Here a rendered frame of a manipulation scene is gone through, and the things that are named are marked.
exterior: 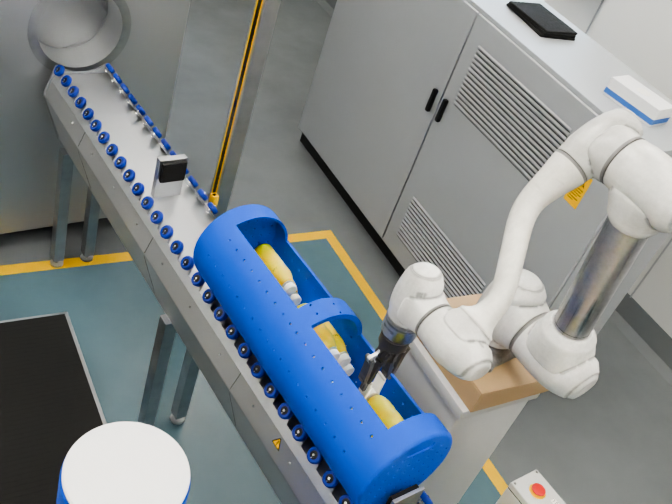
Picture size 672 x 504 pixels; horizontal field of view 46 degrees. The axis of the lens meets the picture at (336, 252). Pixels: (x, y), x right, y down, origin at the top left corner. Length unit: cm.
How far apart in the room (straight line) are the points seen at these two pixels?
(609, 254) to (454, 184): 193
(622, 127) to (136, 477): 133
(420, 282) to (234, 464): 162
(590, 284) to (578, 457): 198
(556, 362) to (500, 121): 163
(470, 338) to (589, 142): 52
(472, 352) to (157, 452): 75
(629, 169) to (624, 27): 260
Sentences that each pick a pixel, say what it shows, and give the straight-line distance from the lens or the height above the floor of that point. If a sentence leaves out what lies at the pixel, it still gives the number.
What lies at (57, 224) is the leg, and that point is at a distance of 363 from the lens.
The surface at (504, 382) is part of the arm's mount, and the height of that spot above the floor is 108.
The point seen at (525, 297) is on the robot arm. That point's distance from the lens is 223.
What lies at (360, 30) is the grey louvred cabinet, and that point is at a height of 92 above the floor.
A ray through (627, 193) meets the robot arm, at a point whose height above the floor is 182.
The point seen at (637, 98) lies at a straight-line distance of 330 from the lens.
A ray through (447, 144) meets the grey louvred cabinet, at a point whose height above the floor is 84.
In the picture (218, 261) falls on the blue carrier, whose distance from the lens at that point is 222.
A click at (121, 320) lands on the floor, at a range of 360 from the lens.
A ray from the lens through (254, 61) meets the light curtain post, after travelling 279.
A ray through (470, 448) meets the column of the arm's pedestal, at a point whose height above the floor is 74.
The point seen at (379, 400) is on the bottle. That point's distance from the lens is 205.
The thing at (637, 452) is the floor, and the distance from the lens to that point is 414.
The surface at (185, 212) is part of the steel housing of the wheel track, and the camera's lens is 272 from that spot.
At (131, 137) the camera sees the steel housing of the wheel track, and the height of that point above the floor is 93.
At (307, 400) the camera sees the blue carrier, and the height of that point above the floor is 113.
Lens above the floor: 260
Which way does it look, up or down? 38 degrees down
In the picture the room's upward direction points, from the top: 21 degrees clockwise
